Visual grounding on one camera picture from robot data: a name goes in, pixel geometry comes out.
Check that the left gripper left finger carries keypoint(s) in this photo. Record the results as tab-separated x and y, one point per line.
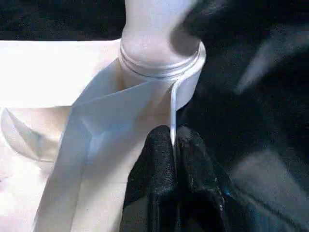
152	186

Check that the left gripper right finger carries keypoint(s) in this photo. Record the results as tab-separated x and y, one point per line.
203	191

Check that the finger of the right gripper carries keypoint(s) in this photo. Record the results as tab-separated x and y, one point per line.
207	17

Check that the white plastic table leg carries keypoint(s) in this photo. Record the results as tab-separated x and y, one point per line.
154	34

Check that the white plastic table top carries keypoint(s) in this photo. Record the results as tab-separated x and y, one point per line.
53	72

